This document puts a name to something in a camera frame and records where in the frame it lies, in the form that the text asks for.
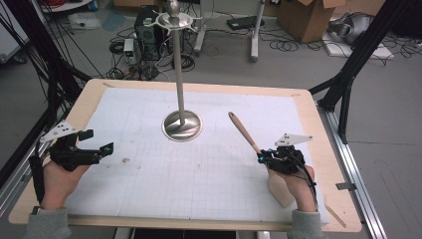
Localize clear plastic bag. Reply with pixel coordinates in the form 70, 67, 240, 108
67, 12, 103, 31

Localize white stand leg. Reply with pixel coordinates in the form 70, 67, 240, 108
249, 0, 267, 63
193, 0, 209, 57

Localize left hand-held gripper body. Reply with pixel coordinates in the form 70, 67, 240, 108
39, 119, 103, 172

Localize metal utensil stand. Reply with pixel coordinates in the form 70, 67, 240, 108
143, 0, 203, 142

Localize metal bracket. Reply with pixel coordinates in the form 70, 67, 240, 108
334, 181, 358, 192

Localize white cabinet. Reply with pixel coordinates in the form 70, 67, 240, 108
0, 0, 30, 65

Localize grey bag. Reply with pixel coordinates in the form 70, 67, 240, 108
327, 12, 375, 46

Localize person's left hand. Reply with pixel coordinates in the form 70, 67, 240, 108
40, 161, 91, 211

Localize wooden spatula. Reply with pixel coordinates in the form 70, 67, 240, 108
228, 112, 297, 209

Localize white power adapter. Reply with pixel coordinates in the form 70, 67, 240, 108
122, 38, 135, 65

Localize black cable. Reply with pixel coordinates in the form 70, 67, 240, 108
290, 148, 318, 211

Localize black strap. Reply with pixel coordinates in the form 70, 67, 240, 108
28, 154, 47, 204

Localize white round table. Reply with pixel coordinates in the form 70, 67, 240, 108
39, 0, 95, 14

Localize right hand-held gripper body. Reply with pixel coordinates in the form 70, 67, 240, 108
265, 133, 314, 175

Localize strip of brown tape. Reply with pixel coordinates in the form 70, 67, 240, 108
323, 203, 348, 230

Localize white grid mat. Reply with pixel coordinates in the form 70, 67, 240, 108
64, 87, 330, 224

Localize person's right hand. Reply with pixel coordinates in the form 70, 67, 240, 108
272, 164, 317, 212

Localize aluminium rail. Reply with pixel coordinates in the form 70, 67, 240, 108
316, 103, 388, 239
0, 109, 64, 218

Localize black frame struts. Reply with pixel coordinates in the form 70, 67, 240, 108
308, 0, 412, 145
0, 0, 93, 188

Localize tangle of floor cables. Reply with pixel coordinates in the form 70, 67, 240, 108
105, 26, 197, 82

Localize black computer tower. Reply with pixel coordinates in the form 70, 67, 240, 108
133, 4, 164, 63

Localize black flat device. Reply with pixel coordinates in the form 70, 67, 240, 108
226, 15, 266, 31

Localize cardboard box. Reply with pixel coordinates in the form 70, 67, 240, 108
277, 0, 347, 44

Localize white board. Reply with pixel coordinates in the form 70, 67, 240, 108
320, 31, 396, 61

